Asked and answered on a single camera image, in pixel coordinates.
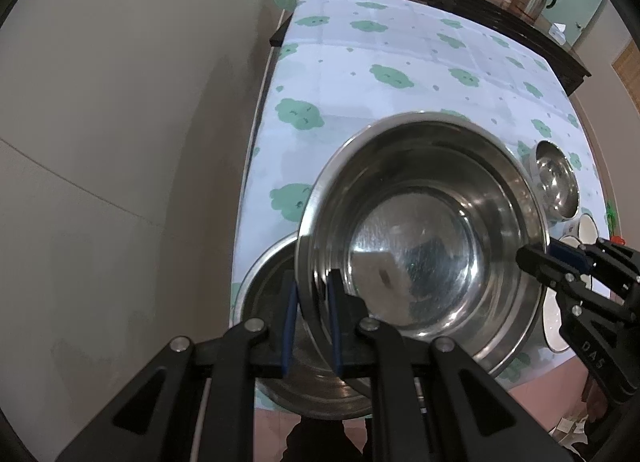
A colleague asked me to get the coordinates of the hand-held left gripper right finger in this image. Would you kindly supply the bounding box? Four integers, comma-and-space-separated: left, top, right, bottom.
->
326, 269, 571, 462

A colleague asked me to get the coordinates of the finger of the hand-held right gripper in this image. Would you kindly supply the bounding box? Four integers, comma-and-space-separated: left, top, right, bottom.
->
550, 236, 640, 314
516, 245, 627, 324

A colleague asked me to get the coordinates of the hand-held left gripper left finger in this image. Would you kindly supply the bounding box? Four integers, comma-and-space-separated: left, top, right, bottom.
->
55, 271, 301, 462

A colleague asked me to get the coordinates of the large steel bowl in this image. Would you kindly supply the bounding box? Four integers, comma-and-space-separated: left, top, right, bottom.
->
295, 111, 551, 377
239, 231, 373, 419

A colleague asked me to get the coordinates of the small steel bowl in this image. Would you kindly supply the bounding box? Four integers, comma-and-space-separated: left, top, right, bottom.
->
531, 139, 581, 222

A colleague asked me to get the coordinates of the bamboo window blind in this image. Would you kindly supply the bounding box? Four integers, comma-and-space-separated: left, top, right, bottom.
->
612, 40, 640, 108

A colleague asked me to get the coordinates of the green cloud print tablecloth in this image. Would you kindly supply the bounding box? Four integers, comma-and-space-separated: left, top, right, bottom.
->
227, 0, 599, 410

